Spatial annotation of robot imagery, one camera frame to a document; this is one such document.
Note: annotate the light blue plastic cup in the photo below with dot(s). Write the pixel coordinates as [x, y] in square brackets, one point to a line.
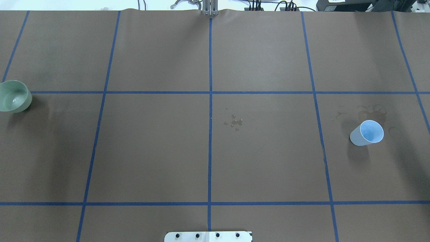
[368, 132]

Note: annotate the mint green ceramic bowl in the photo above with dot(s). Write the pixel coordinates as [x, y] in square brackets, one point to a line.
[14, 97]

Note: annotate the aluminium frame post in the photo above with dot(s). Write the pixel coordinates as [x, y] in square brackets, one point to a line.
[209, 7]

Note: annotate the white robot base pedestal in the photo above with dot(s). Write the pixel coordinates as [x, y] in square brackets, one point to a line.
[209, 236]

